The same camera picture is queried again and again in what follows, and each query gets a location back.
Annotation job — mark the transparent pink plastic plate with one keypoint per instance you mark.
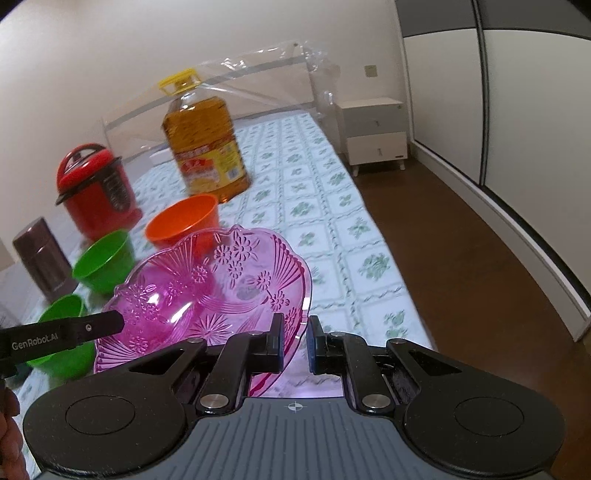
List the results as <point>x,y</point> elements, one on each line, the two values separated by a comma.
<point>231,277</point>

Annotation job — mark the wall socket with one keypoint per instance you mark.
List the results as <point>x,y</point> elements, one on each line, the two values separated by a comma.
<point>370,70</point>

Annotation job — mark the orange plastic bowl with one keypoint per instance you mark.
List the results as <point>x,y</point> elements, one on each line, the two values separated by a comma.
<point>184,221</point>

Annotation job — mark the plastic-wrapped white headboard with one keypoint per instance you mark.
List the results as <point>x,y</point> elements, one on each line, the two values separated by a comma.
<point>277,83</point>

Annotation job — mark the white nightstand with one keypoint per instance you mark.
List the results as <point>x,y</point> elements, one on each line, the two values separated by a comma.
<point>374,138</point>

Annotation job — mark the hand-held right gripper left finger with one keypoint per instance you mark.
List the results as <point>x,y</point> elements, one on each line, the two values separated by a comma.
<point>277,342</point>

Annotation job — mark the green floral sheet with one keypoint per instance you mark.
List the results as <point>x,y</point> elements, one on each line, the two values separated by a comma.
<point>323,207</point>

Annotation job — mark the cooking oil bottle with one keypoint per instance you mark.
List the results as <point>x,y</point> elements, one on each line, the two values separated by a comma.
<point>203,138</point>

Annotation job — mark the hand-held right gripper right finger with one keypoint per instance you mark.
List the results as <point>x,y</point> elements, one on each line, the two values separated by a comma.
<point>316,344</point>

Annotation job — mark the green plastic bowl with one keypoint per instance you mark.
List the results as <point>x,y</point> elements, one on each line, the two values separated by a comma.
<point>101,267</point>
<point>60,307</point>

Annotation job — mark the person's left hand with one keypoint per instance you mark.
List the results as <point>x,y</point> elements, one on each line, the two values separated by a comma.
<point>9,429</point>

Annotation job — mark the white grey wardrobe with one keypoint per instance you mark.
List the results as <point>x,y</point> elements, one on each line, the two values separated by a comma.
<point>508,115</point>

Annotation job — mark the brown insulated jar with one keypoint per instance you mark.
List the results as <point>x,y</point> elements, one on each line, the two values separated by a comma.
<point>44,263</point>

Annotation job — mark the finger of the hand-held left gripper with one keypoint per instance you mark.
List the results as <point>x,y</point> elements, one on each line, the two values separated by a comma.
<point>97,325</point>

